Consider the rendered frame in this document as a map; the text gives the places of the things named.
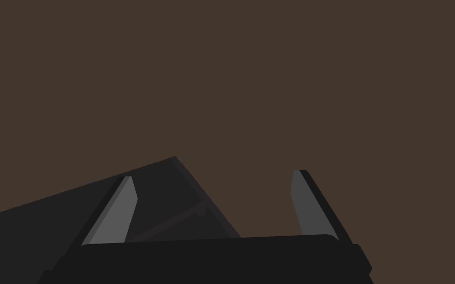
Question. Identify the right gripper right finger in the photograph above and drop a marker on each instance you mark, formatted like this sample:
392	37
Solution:
310	213

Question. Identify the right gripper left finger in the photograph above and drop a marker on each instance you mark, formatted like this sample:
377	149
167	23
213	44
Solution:
113	221

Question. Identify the dark grey table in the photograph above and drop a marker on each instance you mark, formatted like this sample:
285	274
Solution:
30	236

